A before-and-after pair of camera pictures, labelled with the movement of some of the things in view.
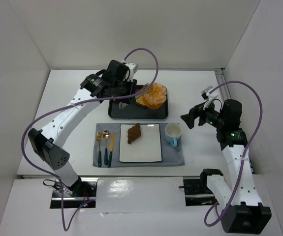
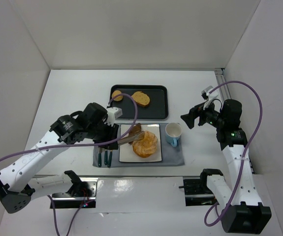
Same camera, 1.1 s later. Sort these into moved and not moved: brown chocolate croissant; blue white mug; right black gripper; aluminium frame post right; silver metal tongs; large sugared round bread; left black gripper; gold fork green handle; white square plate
Moved: left black gripper; silver metal tongs; large sugared round bread
Not moved: gold fork green handle; brown chocolate croissant; blue white mug; right black gripper; white square plate; aluminium frame post right
